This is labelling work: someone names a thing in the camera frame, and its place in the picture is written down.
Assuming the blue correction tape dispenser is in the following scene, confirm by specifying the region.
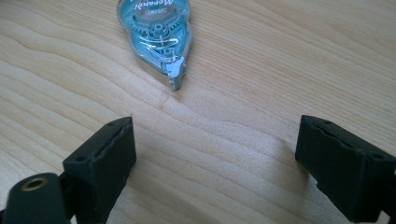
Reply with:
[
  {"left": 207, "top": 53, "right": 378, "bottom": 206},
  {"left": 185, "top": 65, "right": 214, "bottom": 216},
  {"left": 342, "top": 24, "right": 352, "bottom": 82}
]
[{"left": 116, "top": 0, "right": 193, "bottom": 91}]

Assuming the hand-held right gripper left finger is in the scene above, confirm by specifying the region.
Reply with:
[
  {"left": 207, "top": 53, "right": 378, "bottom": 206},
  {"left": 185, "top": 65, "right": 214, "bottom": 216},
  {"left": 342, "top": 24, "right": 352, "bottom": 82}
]
[{"left": 62, "top": 116, "right": 137, "bottom": 224}]

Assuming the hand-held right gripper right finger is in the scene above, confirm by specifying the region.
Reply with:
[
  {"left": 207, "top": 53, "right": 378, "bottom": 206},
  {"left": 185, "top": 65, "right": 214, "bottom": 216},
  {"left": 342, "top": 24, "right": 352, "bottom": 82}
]
[{"left": 294, "top": 114, "right": 396, "bottom": 224}]

